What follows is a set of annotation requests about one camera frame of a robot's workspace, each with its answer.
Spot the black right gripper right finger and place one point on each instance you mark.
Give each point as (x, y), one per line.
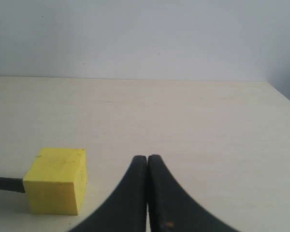
(171, 209)

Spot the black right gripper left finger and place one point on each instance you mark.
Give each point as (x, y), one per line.
(125, 210)

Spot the yellow foam cube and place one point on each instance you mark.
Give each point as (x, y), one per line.
(55, 183)

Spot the black and white marker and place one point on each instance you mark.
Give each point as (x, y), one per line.
(12, 184)

